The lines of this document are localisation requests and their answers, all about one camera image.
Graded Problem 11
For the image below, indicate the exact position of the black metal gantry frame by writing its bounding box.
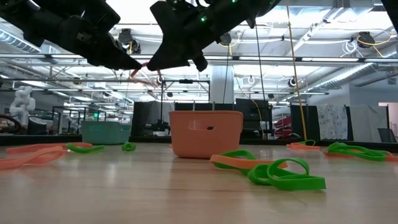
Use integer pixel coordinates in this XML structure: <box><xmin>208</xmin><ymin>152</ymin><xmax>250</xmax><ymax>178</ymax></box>
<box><xmin>160</xmin><ymin>78</ymin><xmax>211</xmax><ymax>132</ymax></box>

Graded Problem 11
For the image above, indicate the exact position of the orange plastic basket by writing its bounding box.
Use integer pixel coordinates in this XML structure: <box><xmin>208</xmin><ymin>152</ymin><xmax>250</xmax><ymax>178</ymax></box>
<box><xmin>169</xmin><ymin>110</ymin><xmax>244</xmax><ymax>160</ymax></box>

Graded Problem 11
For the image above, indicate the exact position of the black partition panel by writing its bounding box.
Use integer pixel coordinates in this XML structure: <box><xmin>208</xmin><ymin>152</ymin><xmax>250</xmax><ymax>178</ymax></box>
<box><xmin>290</xmin><ymin>105</ymin><xmax>318</xmax><ymax>141</ymax></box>
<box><xmin>132</xmin><ymin>101</ymin><xmax>175</xmax><ymax>138</ymax></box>
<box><xmin>234</xmin><ymin>98</ymin><xmax>274</xmax><ymax>140</ymax></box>

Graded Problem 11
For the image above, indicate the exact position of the yellow cable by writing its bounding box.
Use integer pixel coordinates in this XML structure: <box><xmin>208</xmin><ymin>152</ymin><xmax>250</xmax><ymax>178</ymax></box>
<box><xmin>285</xmin><ymin>0</ymin><xmax>308</xmax><ymax>141</ymax></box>

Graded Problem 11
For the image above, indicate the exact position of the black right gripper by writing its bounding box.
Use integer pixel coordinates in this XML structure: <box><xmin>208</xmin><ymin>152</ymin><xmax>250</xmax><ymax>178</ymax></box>
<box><xmin>146</xmin><ymin>0</ymin><xmax>259</xmax><ymax>72</ymax></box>

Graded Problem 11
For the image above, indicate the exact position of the black aluminium table frame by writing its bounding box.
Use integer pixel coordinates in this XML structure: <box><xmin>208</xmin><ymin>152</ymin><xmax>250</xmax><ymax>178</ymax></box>
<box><xmin>0</xmin><ymin>133</ymin><xmax>398</xmax><ymax>154</ymax></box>

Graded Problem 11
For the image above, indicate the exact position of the white patterned hanging cloth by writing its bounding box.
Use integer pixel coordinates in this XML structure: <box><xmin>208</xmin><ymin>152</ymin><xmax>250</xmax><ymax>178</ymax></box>
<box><xmin>317</xmin><ymin>104</ymin><xmax>349</xmax><ymax>141</ymax></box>

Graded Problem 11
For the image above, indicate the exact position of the black shelf frame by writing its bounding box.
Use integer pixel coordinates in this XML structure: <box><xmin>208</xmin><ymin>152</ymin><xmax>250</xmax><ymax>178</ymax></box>
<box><xmin>51</xmin><ymin>105</ymin><xmax>108</xmax><ymax>135</ymax></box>

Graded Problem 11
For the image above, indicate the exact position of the white building column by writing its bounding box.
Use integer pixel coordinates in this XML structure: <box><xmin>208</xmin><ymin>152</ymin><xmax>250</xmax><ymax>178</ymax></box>
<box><xmin>211</xmin><ymin>65</ymin><xmax>234</xmax><ymax>105</ymax></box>

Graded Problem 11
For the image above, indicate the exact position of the plain white hanging cloth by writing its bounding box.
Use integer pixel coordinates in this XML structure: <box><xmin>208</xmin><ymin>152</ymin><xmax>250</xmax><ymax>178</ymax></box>
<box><xmin>349</xmin><ymin>104</ymin><xmax>388</xmax><ymax>143</ymax></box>

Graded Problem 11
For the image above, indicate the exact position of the black hanging cable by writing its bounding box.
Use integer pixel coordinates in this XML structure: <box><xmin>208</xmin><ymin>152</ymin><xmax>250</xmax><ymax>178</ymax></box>
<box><xmin>254</xmin><ymin>24</ymin><xmax>267</xmax><ymax>105</ymax></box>

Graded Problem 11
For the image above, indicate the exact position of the teal plastic basket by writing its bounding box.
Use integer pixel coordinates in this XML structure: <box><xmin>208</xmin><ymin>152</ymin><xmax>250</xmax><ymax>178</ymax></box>
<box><xmin>80</xmin><ymin>120</ymin><xmax>132</xmax><ymax>146</ymax></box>

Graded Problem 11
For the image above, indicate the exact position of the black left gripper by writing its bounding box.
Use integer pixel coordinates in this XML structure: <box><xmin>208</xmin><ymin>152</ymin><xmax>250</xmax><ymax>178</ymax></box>
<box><xmin>37</xmin><ymin>0</ymin><xmax>142</xmax><ymax>71</ymax></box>

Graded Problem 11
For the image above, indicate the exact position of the black chair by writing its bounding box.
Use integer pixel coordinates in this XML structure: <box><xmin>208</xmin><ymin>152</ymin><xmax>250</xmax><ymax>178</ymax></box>
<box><xmin>377</xmin><ymin>128</ymin><xmax>398</xmax><ymax>144</ymax></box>

